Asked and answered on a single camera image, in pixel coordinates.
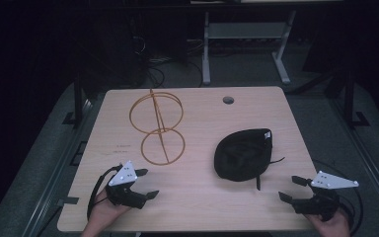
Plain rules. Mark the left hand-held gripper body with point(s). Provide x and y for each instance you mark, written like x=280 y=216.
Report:
x=122 y=176

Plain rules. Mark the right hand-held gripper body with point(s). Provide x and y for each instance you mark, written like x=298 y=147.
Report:
x=330 y=181

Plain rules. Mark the black hat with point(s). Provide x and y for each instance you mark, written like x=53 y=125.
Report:
x=242 y=154

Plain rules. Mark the person's left hand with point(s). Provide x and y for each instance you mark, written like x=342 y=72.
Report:
x=103 y=212

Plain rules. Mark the person's right hand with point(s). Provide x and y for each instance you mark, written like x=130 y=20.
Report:
x=332 y=227

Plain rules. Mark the black metal stand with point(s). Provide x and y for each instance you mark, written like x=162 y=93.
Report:
x=349 y=98
x=78 y=98

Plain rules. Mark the round grey table grommet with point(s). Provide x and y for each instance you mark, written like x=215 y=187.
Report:
x=228 y=100

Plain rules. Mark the grey metal rail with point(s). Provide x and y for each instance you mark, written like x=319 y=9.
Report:
x=57 y=171
x=368 y=154

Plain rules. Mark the white metal desk frame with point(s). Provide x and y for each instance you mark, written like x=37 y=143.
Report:
x=243 y=31

